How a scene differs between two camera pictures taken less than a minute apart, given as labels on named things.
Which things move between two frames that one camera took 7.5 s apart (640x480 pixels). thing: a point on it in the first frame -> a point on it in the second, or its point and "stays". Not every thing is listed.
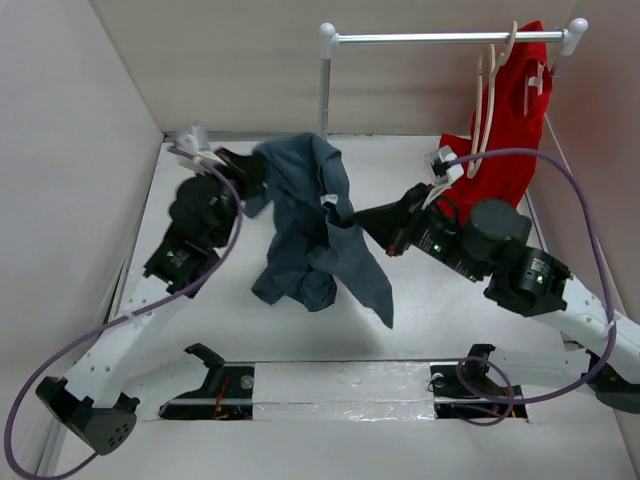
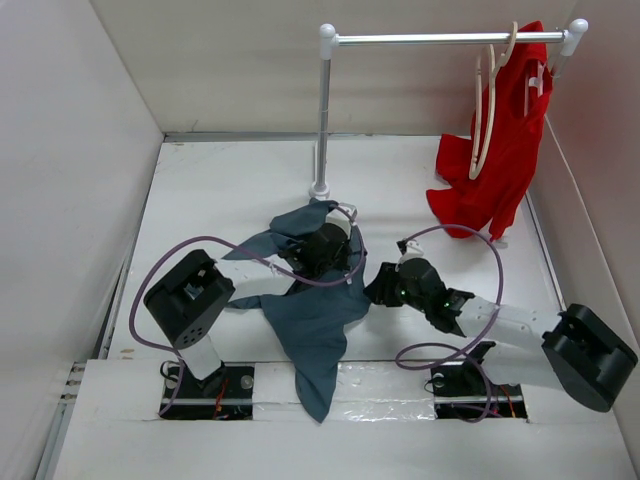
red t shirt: [507, 114] stays
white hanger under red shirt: [534, 81] stays
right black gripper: [393, 224] -> [380, 288]
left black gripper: [248, 171] -> [342, 263]
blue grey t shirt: [316, 248] -> [314, 315]
